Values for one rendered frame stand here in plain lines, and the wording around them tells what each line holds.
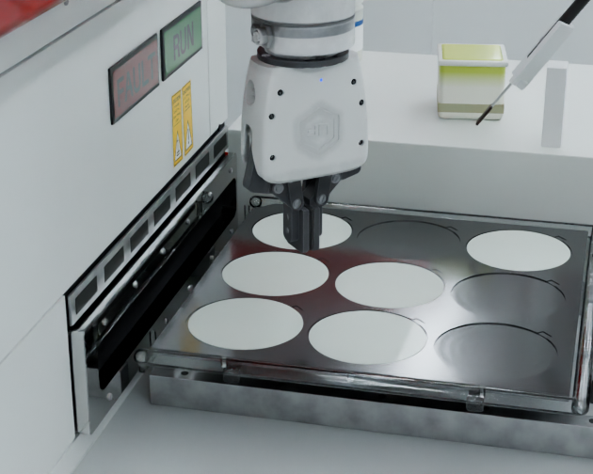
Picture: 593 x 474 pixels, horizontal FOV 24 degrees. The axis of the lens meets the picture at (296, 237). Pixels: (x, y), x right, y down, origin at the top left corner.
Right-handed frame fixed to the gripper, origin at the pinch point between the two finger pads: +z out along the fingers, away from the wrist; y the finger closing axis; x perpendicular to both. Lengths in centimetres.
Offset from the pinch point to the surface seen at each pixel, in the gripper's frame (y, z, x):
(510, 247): 24.4, 8.1, 2.9
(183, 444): -13.3, 16.1, -3.8
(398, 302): 8.3, 8.1, -2.6
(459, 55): 31.7, -5.2, 23.9
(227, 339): -8.3, 8.1, -2.2
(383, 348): 2.6, 8.1, -9.6
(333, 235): 10.6, 8.1, 13.6
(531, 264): 23.8, 8.1, -1.3
